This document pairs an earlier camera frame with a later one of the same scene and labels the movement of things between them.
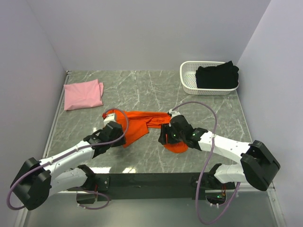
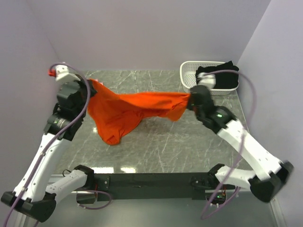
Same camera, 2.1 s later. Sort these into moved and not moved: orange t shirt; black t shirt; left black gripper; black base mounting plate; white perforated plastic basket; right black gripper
Moved: orange t shirt; right black gripper; left black gripper
Not moved: black t shirt; white perforated plastic basket; black base mounting plate
